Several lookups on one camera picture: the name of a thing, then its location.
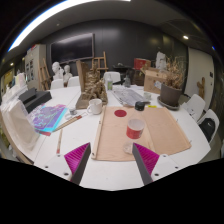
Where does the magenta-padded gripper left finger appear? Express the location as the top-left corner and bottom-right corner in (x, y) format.
(42, 142), (92, 186)

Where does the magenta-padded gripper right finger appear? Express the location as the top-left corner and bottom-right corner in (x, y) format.
(131, 142), (184, 186)

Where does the clear plastic bottle red label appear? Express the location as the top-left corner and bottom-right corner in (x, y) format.
(122, 100), (147, 155)

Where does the thin wooden stick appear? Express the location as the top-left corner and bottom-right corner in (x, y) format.
(55, 129), (64, 155)

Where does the flat round red coaster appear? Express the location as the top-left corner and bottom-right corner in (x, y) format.
(113, 109), (128, 118)

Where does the white ceramic mug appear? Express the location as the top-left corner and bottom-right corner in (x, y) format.
(86, 98), (103, 116)

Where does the grey newspaper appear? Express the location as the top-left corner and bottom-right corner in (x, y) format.
(111, 87), (151, 108)

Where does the white canvas stack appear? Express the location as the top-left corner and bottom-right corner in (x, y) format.
(0, 96), (41, 161)

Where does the dried plant in grey pot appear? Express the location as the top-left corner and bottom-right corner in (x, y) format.
(156, 55), (187, 112)

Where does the white chair with black bag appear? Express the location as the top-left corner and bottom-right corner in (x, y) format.
(197, 108), (221, 144)

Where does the golden brown figure sculpture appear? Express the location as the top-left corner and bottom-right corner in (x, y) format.
(75, 59), (109, 110)

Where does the black flat box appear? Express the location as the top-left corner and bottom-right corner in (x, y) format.
(18, 87), (53, 114)

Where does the brown cardboard box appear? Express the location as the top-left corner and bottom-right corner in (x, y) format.
(143, 67), (168, 95)

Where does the green-labelled clear bottle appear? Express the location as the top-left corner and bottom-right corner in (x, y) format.
(106, 73), (114, 92)

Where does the white plaster bust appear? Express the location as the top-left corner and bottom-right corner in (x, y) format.
(63, 64), (73, 84)
(51, 61), (65, 81)

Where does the wooden mannequin figure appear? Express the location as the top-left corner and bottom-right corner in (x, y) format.
(196, 77), (207, 100)

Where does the wooden easel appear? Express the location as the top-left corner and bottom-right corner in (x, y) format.
(38, 58), (52, 91)
(91, 50), (109, 73)

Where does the red box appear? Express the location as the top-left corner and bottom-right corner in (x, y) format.
(133, 57), (152, 70)

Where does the white plaster statue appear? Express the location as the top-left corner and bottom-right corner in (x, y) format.
(155, 50), (167, 71)

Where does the white cabinet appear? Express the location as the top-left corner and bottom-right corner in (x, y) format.
(23, 43), (48, 92)

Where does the long ceiling light strip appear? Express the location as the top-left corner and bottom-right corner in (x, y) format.
(8, 0), (133, 53)

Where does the wooden-handled palette knife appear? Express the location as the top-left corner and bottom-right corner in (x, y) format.
(53, 114), (83, 133)

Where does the black wall screen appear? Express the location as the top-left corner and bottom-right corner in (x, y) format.
(50, 32), (95, 64)

